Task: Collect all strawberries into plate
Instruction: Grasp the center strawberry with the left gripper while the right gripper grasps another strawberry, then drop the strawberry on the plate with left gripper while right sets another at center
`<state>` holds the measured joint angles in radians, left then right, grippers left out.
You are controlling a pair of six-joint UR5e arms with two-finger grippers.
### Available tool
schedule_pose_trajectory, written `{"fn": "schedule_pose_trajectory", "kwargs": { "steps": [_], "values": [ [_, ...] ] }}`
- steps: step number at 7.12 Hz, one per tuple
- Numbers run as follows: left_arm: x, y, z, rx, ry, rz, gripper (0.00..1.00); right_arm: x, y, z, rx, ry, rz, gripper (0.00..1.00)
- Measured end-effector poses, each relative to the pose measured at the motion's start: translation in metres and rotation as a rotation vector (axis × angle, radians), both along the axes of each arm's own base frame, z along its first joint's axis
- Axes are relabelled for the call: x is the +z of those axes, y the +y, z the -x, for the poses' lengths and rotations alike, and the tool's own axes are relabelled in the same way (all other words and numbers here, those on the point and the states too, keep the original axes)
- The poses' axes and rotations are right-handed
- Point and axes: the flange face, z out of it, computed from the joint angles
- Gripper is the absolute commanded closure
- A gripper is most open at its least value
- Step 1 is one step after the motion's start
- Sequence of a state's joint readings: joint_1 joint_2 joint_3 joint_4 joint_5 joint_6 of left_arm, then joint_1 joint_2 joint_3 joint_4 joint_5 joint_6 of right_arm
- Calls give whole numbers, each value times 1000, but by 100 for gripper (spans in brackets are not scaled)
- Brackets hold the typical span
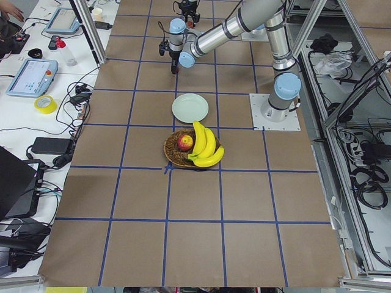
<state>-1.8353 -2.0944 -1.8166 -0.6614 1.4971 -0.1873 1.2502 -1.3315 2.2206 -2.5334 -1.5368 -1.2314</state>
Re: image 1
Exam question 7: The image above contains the aluminium frame post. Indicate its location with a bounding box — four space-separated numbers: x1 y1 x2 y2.
69 0 106 65

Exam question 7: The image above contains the black power adapter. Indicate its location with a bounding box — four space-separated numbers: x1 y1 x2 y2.
31 137 71 155

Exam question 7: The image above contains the red yellow apple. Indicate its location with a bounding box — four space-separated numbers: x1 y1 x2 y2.
177 134 194 152

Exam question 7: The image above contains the yellow banana bunch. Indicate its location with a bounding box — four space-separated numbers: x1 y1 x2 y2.
188 121 225 168

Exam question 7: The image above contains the black laptop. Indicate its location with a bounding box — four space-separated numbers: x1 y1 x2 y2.
1 147 44 220

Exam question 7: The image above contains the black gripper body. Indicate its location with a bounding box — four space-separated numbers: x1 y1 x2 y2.
180 0 199 15
169 51 181 62

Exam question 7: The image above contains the paper cup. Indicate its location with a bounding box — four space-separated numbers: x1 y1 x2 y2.
92 7 103 21

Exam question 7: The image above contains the brown woven basket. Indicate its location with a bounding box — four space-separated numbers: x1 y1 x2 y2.
164 129 225 169

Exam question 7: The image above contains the black round cap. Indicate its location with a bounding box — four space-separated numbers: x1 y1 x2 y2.
27 48 43 59

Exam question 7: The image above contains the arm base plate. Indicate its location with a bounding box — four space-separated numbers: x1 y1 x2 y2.
241 28 269 42
249 93 301 131

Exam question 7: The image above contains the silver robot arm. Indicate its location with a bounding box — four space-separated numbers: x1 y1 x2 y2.
159 1 301 123

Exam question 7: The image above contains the person's hand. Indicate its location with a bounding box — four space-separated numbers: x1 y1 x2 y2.
0 0 24 22

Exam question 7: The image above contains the near blue teach pendant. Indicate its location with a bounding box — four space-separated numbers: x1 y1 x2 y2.
5 59 59 98

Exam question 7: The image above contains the far blue teach pendant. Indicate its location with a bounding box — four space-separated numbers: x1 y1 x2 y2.
44 7 80 35

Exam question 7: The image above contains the pale green plate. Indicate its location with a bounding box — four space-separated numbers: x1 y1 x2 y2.
172 93 209 123

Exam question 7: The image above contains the clear bottle red cap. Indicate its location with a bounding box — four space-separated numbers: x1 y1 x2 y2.
56 38 77 67

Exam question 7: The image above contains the blue teach pendant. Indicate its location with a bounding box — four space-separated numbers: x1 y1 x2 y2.
44 7 80 35
5 59 59 98

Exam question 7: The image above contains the yellow tape roll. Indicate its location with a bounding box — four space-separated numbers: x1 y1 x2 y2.
34 95 57 114

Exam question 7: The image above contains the black phone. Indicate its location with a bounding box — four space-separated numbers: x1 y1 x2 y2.
48 35 60 51

